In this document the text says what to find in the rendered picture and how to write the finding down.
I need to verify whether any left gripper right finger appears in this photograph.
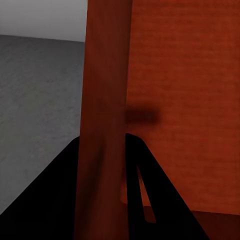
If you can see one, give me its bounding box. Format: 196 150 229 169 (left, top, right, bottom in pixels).
125 133 210 240

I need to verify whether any storage box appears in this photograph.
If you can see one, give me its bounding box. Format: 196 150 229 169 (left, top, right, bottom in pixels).
73 0 240 240

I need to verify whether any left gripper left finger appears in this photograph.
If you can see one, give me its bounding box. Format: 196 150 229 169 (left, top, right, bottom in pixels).
0 137 80 240

